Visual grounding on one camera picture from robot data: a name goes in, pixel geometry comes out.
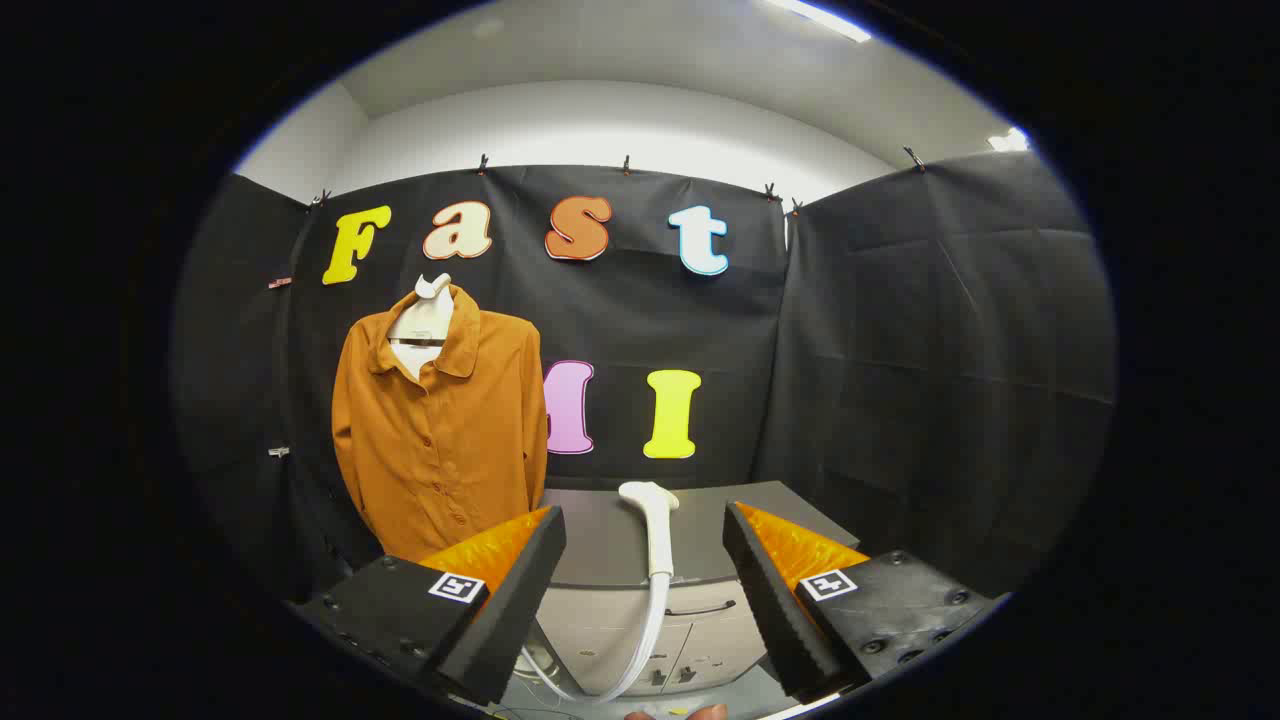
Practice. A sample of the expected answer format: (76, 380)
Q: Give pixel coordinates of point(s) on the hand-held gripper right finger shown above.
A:
(770, 610)

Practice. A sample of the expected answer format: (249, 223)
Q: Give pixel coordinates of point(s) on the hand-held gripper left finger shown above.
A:
(520, 590)

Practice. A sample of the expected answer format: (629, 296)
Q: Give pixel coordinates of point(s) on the brown button-up shirt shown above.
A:
(450, 450)

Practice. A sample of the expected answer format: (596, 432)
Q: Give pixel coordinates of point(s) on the white clothes hanger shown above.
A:
(428, 315)

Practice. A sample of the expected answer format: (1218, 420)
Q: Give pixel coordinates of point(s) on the grey cabinet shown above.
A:
(610, 540)

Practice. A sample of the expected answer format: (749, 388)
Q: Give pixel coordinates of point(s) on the black backdrop cloth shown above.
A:
(900, 350)

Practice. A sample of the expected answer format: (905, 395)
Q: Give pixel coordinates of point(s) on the row of black backdrop clips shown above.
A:
(627, 164)

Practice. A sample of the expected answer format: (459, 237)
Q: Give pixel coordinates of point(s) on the small ceiling light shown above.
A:
(1010, 140)

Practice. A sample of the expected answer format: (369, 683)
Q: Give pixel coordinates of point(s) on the long ceiling light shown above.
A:
(820, 18)

